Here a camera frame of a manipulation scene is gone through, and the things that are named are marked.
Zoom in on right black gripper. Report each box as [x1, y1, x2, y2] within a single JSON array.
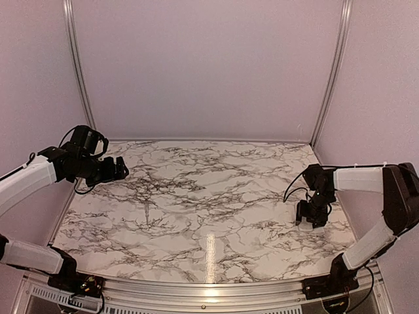
[[295, 190, 335, 228]]

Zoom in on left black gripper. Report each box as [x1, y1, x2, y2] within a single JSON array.
[[76, 155, 129, 187]]

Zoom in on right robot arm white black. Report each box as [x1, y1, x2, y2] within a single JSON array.
[[295, 162, 418, 298]]

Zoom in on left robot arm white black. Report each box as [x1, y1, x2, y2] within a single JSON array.
[[1, 125, 129, 291]]

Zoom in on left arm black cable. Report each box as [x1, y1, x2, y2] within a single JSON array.
[[57, 127, 111, 196]]

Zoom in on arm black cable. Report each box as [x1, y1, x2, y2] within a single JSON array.
[[283, 166, 338, 203], [57, 127, 111, 196]]

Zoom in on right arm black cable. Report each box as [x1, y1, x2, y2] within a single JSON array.
[[283, 166, 338, 203]]

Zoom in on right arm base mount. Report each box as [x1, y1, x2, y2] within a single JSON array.
[[302, 275, 359, 300]]

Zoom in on front aluminium rail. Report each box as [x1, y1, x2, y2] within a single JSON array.
[[12, 262, 394, 313]]

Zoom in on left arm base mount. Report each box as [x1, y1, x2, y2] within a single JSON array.
[[48, 272, 104, 298]]

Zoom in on left aluminium frame post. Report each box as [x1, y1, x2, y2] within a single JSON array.
[[63, 0, 97, 130]]

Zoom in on aluminium frame post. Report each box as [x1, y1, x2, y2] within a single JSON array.
[[310, 0, 353, 150], [63, 0, 97, 130]]

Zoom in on right aluminium frame post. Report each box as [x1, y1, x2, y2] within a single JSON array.
[[310, 0, 353, 150]]

